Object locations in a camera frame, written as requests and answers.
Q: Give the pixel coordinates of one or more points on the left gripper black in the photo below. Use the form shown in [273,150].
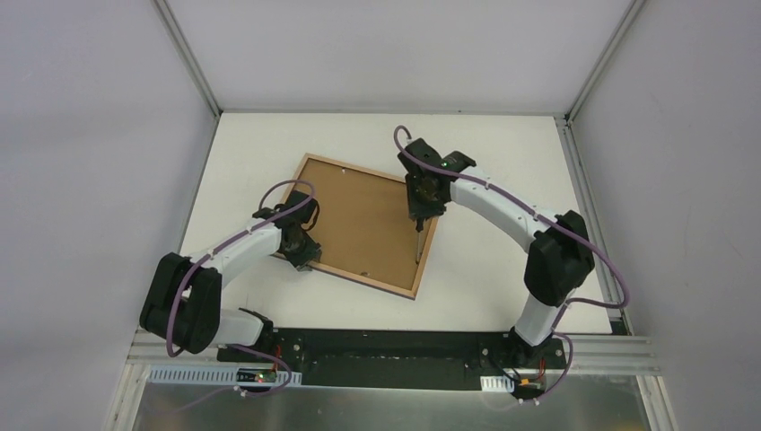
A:
[304,254]

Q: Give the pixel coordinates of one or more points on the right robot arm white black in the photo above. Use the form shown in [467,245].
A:
[559,257]

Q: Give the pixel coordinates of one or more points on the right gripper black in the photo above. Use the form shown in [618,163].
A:
[423,213]

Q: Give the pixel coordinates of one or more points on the blue wooden photo frame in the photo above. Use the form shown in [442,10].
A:
[364,230]

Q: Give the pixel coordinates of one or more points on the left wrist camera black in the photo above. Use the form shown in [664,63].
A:
[308,209]

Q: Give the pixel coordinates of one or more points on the yellow black screwdriver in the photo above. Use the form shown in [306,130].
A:
[419,228]

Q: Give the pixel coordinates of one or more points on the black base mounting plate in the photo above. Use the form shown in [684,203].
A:
[410,360]

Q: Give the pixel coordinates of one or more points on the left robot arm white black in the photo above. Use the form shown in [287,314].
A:
[184,301]

